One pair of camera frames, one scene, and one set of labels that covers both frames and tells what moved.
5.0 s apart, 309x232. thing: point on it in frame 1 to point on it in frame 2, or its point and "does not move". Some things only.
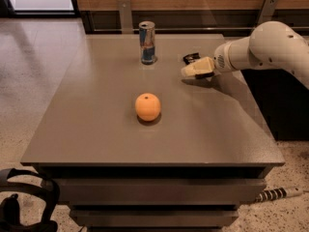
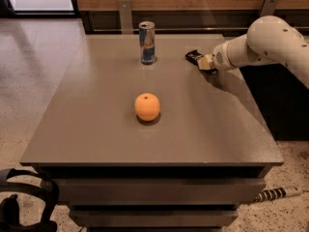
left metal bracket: (126, 16) does not move
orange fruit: (148, 106) does not move
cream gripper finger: (202, 66) to (206, 62)
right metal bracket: (267, 9) does not move
